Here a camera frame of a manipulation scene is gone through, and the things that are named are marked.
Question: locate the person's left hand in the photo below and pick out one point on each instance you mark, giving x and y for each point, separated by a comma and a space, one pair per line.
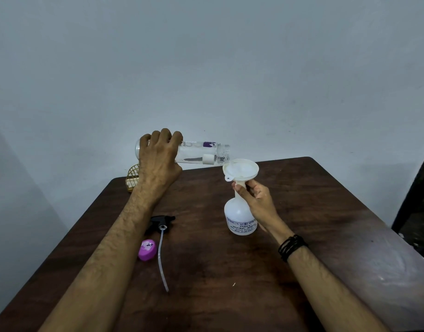
158, 165

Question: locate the white plastic spray bottle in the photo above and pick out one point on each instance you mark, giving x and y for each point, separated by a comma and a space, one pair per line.
238, 214

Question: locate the dark door frame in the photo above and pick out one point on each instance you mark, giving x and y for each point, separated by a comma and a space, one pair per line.
411, 210

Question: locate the white plastic funnel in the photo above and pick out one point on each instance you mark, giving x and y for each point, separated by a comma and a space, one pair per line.
241, 169

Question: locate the person's right forearm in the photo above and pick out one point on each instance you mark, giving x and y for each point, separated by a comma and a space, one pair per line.
322, 286

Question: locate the person's left little finger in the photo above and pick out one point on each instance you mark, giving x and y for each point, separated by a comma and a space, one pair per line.
144, 140

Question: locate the person's right thumb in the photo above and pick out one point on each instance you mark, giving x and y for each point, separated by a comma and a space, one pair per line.
241, 192

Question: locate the purple bottle cap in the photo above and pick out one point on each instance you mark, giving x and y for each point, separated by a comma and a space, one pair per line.
147, 250

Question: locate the person's left forearm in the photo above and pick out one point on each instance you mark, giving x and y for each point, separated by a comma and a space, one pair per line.
104, 259

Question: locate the clear plastic bottle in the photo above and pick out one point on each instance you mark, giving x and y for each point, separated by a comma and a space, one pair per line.
198, 152

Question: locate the person's left middle finger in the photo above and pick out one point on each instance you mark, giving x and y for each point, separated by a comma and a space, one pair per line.
165, 135

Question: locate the black wrist bands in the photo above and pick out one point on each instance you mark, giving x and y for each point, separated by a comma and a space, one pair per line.
291, 247

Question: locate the black spray trigger with tube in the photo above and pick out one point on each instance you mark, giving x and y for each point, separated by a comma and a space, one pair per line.
160, 221

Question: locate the person's right hand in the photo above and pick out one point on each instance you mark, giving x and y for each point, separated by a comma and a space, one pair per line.
263, 207

